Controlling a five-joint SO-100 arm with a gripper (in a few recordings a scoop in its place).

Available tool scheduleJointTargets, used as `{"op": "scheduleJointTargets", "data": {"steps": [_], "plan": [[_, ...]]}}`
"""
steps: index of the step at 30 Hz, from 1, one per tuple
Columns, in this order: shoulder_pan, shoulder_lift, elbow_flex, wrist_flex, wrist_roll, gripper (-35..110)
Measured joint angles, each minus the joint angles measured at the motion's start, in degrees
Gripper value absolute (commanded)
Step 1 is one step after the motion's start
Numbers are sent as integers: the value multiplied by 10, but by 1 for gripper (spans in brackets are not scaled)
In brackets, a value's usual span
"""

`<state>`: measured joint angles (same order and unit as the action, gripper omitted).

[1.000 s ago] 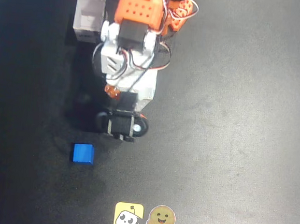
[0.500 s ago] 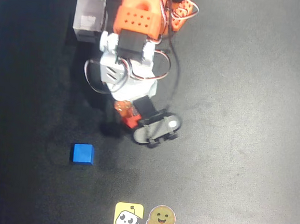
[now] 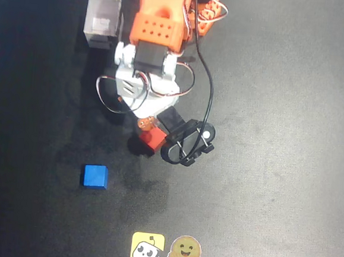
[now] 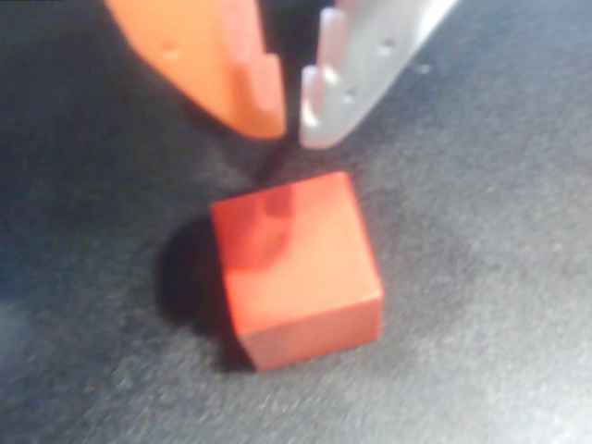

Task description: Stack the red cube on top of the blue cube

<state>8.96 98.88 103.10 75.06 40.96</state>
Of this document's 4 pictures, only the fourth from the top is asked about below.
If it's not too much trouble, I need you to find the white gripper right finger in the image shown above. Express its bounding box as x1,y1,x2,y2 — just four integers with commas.
300,0,459,150

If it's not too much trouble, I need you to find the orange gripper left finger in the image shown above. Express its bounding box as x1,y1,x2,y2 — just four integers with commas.
104,0,284,142

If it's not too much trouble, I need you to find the red cube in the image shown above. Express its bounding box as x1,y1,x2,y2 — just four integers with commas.
210,170,385,372

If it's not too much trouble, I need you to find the black table mat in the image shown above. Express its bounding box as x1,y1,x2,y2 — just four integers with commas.
0,0,592,444

